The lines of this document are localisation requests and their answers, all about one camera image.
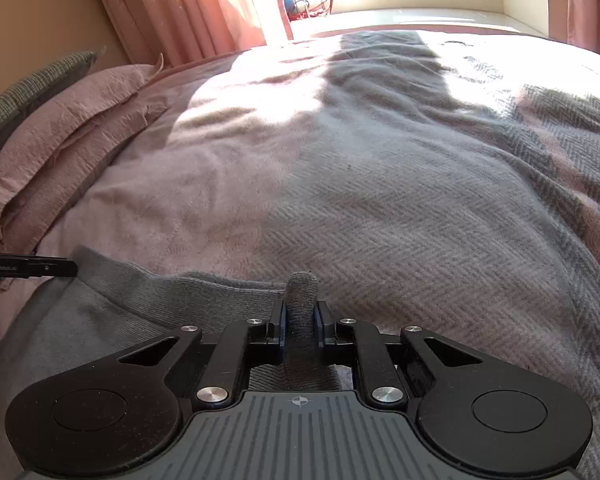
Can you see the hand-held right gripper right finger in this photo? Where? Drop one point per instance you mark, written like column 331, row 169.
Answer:
column 322, row 327

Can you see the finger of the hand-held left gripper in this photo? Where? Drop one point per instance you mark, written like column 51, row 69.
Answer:
column 52, row 267

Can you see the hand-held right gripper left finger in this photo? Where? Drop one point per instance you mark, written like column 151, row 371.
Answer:
column 278, row 327

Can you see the grey sweater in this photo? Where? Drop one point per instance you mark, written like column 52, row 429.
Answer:
column 105, row 320

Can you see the pink pillow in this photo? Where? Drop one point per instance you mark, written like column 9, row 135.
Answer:
column 55, row 195
column 70, row 120

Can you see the bed with pink bedspread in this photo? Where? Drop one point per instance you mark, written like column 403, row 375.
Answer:
column 380, row 185

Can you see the grey checked pillow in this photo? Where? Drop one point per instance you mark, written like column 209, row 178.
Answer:
column 25, row 95

